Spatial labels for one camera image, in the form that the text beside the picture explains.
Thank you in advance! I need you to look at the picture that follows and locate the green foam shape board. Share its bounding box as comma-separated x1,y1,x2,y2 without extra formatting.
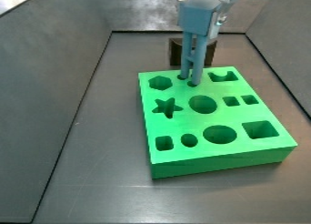
139,66,298,178

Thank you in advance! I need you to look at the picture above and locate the blue three prong object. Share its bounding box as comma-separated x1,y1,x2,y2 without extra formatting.
179,0,222,87

